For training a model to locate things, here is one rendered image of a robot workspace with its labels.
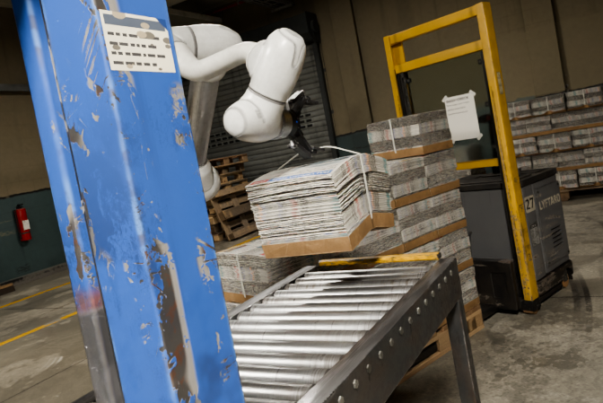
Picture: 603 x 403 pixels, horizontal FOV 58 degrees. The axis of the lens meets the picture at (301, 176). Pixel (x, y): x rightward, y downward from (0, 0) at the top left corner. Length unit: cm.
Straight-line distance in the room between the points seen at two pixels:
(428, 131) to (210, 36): 160
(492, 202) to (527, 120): 373
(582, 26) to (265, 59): 780
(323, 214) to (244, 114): 37
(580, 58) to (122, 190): 863
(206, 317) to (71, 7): 24
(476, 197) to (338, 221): 231
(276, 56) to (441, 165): 196
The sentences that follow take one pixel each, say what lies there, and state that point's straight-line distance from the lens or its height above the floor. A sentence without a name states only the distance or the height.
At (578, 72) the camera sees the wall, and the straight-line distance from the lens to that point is 889.
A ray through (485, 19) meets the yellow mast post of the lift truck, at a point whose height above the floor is 175.
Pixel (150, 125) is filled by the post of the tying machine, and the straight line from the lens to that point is 40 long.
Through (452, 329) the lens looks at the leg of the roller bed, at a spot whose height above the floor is 59.
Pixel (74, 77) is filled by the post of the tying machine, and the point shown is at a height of 130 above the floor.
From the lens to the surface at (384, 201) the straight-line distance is 174.
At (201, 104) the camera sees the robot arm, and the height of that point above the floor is 144.
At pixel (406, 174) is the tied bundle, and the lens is 291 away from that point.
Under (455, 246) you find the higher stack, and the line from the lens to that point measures 321.
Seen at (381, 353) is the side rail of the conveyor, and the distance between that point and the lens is 120.
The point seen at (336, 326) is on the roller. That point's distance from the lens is 136.
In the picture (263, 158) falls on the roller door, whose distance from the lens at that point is 1059.
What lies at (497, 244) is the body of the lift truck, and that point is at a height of 39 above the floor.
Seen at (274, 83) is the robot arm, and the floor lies 139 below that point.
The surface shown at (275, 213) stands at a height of 106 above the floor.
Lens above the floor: 123
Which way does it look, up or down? 3 degrees down
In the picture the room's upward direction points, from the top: 11 degrees counter-clockwise
